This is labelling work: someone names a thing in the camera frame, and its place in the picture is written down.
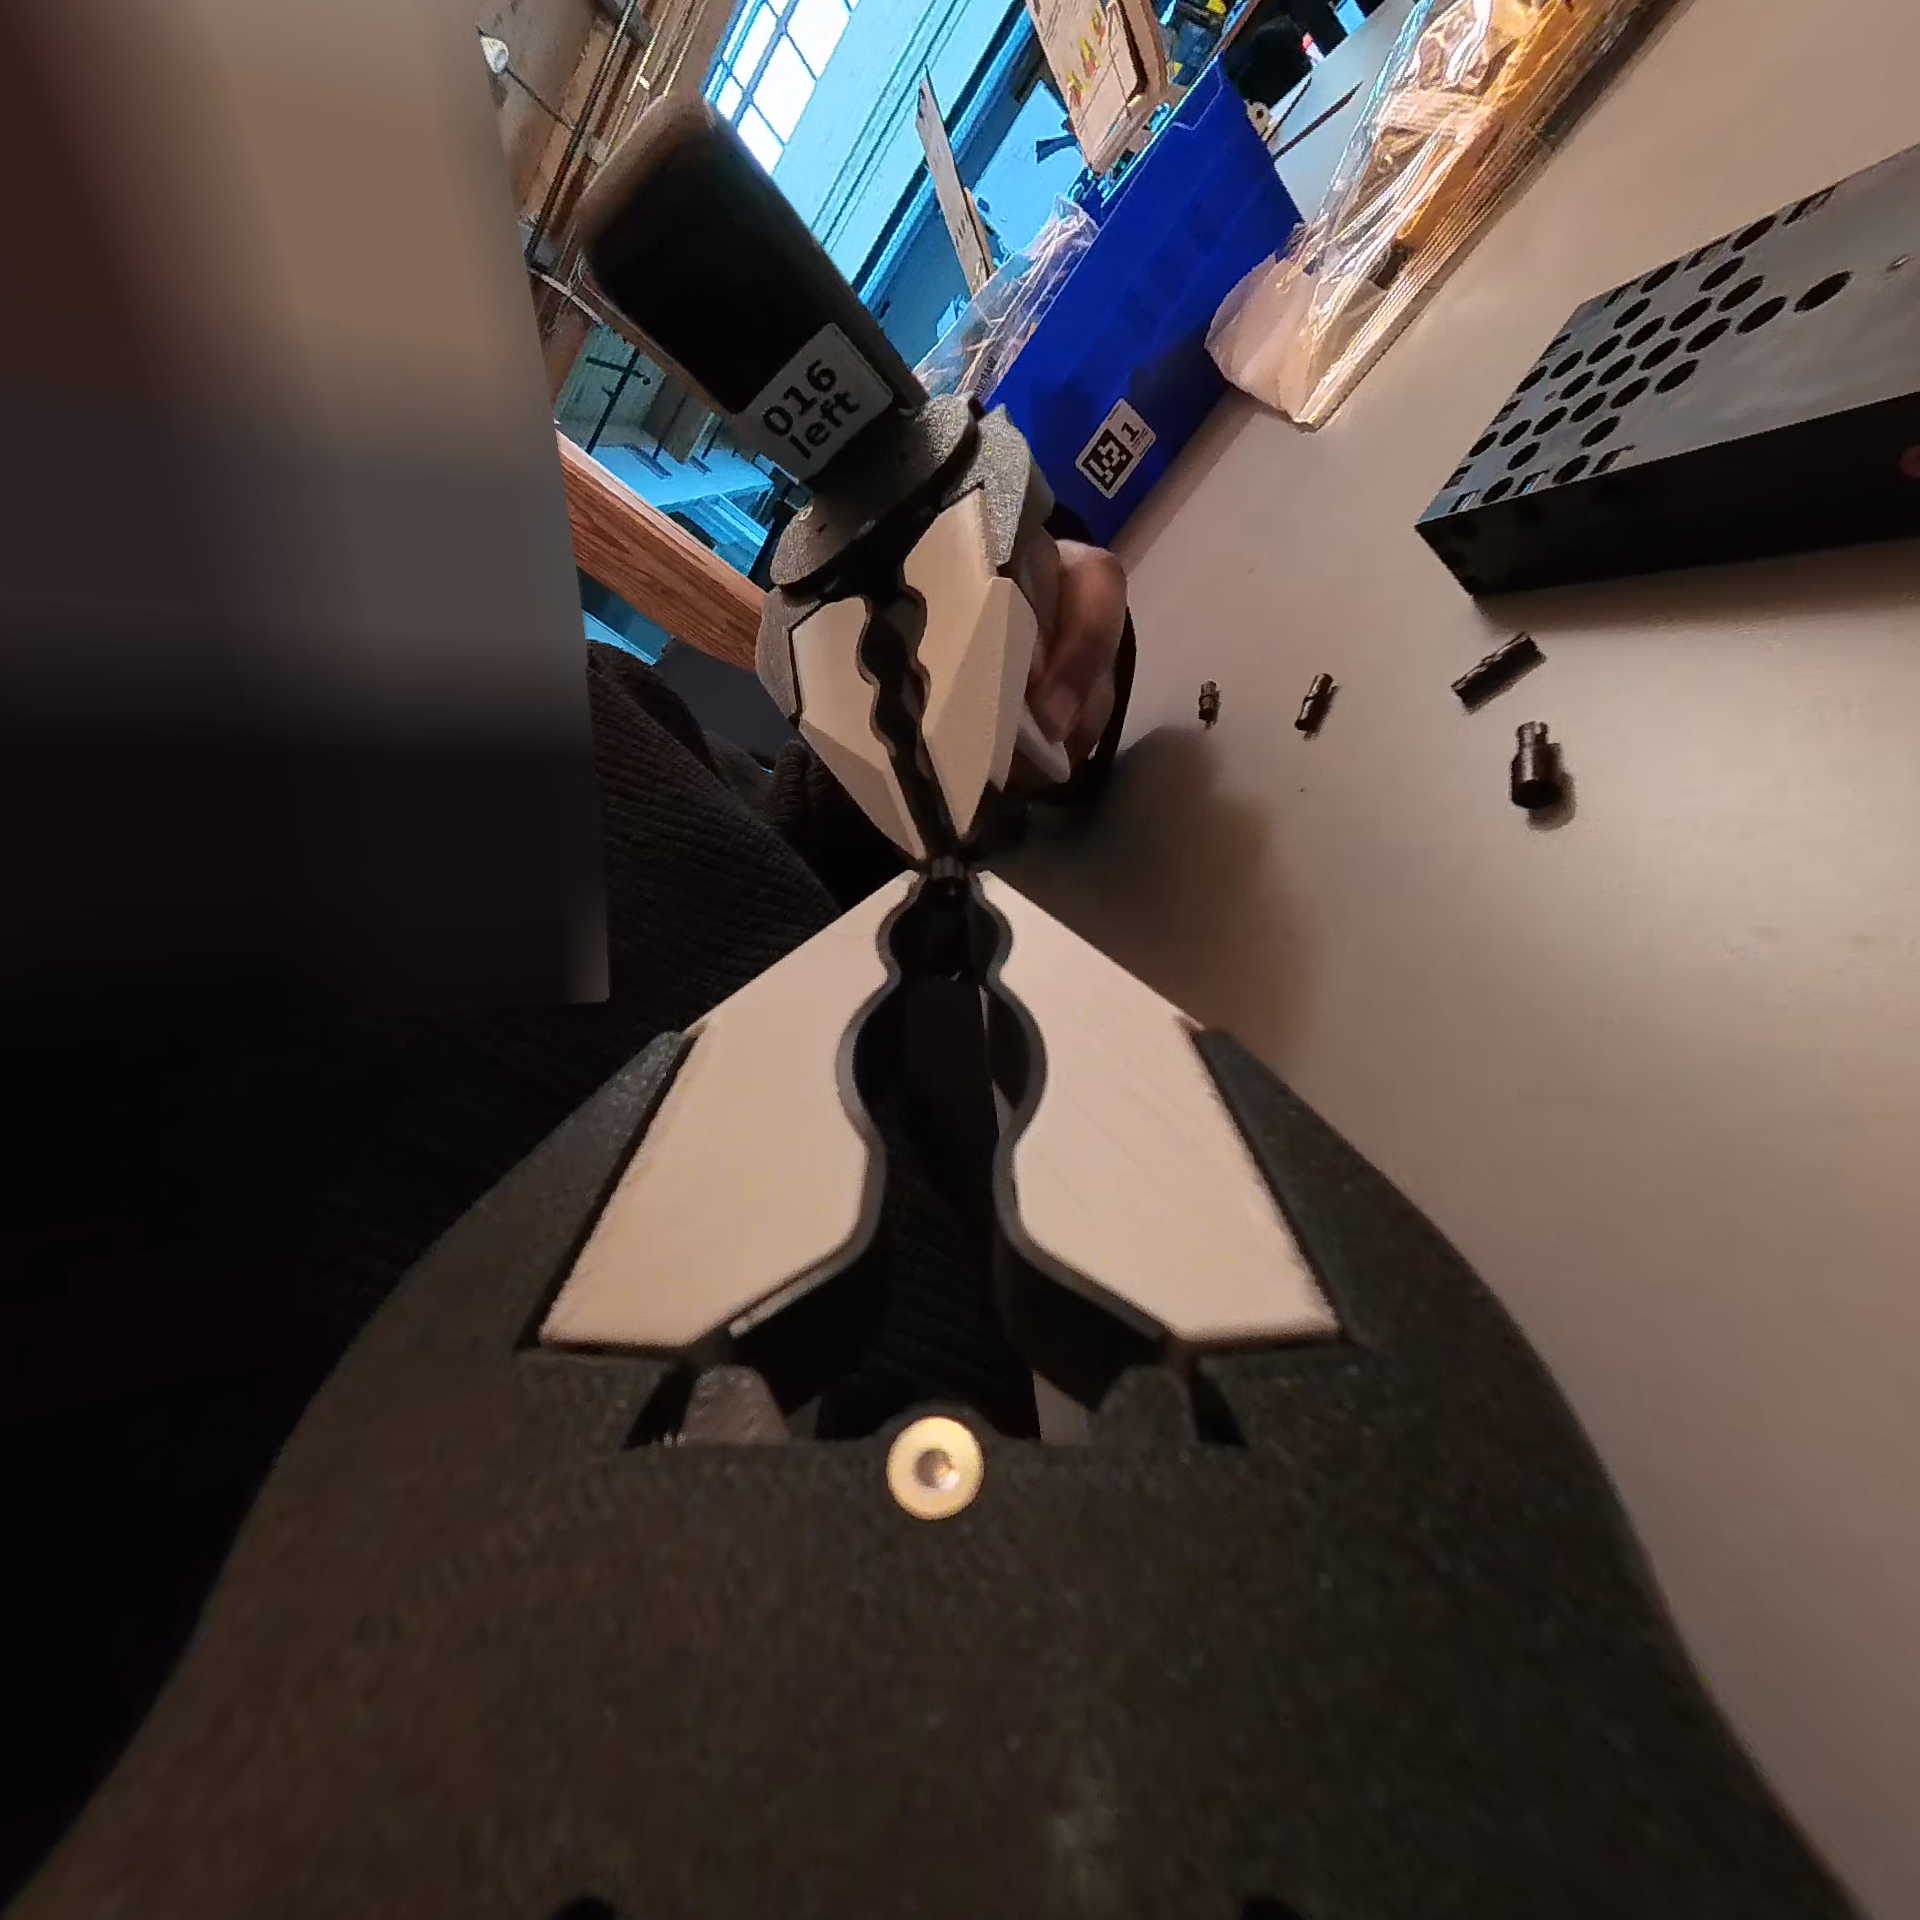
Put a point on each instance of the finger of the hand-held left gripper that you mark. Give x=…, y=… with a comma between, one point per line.
x=975, y=661
x=840, y=692

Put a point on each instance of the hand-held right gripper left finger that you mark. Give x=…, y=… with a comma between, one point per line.
x=720, y=1185

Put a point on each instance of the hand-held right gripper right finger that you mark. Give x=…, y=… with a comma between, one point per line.
x=1172, y=1185

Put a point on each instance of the black perforated plastic block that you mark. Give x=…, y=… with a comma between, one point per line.
x=1724, y=375

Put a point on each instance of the person's left hand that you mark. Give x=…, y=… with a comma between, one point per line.
x=1079, y=630

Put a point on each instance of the wooden beam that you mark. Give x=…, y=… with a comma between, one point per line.
x=661, y=556

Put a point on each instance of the instruction sheet stand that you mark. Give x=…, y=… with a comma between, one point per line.
x=1110, y=60
x=944, y=182

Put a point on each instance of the clear bags of parts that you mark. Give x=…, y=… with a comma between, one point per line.
x=1021, y=301

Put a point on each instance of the blue plastic bin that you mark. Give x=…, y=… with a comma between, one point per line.
x=1141, y=301

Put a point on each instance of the bag of yellow parts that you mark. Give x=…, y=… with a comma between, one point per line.
x=1425, y=196

